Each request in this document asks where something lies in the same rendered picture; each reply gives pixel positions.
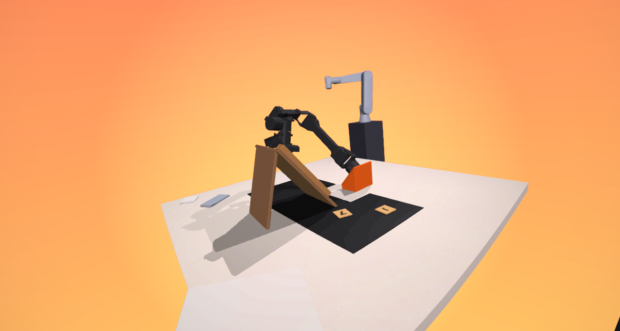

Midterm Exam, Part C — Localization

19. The tan letter tile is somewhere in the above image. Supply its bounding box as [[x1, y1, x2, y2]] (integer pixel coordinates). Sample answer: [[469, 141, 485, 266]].
[[375, 205, 396, 215], [333, 209, 352, 219]]

